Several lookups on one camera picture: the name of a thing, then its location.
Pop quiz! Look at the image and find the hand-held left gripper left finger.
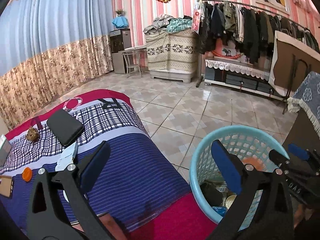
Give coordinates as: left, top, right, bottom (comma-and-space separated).
26, 141, 115, 240

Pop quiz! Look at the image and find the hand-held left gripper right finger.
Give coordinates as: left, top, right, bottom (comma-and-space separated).
205, 140, 294, 240

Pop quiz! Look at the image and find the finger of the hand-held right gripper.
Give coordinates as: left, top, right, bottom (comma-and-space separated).
287, 144, 320, 167
269, 149, 292, 168

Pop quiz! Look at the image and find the grey paper package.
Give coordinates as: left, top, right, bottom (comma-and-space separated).
215, 182, 229, 193

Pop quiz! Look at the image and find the orange plastic bag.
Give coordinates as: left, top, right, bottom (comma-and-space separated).
241, 155, 265, 172

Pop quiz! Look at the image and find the cream round bowl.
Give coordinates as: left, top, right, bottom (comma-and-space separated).
224, 194, 238, 209

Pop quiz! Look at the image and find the light blue plastic basket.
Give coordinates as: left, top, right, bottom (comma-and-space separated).
189, 125, 290, 232

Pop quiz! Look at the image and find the blue plastic bag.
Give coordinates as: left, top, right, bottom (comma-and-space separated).
212, 206, 229, 218

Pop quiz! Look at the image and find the dark wooden cabinet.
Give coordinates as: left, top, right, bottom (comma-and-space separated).
282, 110, 320, 155

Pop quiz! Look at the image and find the blue striped bed blanket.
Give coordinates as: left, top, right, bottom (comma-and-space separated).
0, 89, 193, 233

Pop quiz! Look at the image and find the black flat case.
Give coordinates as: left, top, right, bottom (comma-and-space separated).
46, 109, 85, 147

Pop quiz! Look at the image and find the blue fringed cloth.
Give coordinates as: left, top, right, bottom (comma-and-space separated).
286, 71, 320, 140

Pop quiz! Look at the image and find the brown crumpled lump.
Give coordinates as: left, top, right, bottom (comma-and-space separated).
26, 127, 39, 142

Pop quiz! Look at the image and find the low cabinet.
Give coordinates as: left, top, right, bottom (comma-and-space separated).
204, 57, 283, 98

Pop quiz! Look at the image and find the folded table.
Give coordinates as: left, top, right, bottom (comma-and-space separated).
269, 30, 320, 115

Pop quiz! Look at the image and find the brown cardboard tray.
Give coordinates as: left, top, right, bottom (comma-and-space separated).
0, 175, 14, 199

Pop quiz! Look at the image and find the grey box at edge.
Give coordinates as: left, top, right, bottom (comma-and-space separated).
0, 134, 12, 167

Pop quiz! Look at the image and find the white lace cloth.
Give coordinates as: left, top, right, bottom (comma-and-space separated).
205, 58, 272, 79

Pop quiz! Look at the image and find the metal clothes rack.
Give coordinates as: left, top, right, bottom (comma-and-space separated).
196, 0, 320, 88

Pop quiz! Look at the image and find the grey water dispenser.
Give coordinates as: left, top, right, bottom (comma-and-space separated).
109, 28, 132, 75

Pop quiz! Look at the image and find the red hoop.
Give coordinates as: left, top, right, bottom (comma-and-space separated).
211, 50, 244, 59

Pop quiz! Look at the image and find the small metal table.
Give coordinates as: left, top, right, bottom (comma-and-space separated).
118, 47, 148, 78

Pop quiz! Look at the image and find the row of hanging clothes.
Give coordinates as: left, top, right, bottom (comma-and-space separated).
200, 1, 320, 65

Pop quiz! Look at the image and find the patterned cloth covered cabinet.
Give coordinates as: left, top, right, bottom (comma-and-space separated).
145, 29, 200, 84

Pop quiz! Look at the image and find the blue and floral curtain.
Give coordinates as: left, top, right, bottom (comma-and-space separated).
0, 0, 115, 130

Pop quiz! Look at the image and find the blue vase with plant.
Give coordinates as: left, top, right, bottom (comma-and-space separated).
112, 9, 129, 30

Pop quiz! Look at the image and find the pink hanging tag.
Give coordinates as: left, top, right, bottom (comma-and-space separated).
191, 4, 203, 34

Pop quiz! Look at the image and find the pile of folded clothes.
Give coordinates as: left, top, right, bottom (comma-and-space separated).
143, 14, 194, 34

